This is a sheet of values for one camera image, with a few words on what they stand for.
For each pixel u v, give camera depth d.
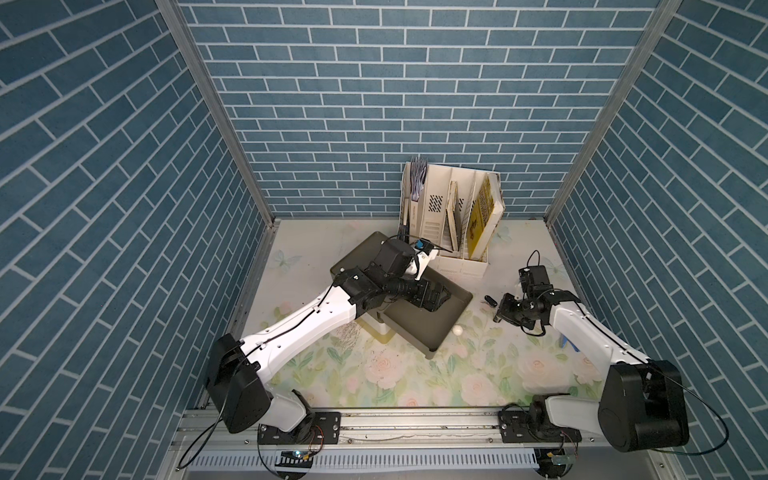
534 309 0.63
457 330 0.73
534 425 0.67
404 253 0.56
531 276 0.70
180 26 0.72
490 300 0.98
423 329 0.74
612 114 0.89
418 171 1.05
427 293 0.63
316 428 0.73
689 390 0.66
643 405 0.41
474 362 0.85
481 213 0.99
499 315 0.79
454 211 0.96
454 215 0.98
